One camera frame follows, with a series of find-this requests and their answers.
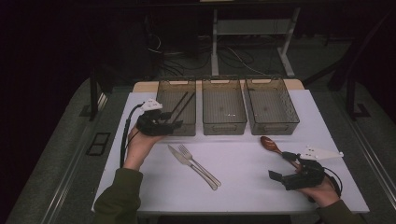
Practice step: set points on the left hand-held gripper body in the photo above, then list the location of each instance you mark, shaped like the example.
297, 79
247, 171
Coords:
149, 124

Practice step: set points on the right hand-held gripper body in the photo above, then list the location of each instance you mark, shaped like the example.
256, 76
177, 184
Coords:
306, 177

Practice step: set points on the black chopstick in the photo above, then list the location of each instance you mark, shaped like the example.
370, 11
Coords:
185, 105
180, 101

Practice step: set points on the smoky transparent plastic bin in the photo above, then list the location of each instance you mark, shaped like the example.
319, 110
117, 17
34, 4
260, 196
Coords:
271, 105
224, 105
174, 93

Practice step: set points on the brown wooden spoon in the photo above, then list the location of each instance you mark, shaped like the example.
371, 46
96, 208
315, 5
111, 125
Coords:
268, 143

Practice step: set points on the steel table knife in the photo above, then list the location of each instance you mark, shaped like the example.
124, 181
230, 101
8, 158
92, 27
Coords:
186, 163

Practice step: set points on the steel fork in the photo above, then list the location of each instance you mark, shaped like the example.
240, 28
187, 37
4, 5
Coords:
202, 169

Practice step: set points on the person's right hand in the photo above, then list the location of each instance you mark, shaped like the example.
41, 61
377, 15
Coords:
323, 194

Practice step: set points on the person's left hand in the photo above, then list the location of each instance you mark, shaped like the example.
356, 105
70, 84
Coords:
137, 149

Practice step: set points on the black metal stand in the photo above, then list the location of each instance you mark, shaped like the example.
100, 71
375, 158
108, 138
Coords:
351, 96
93, 93

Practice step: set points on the white metal desk frame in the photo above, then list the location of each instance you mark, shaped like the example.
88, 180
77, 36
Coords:
214, 46

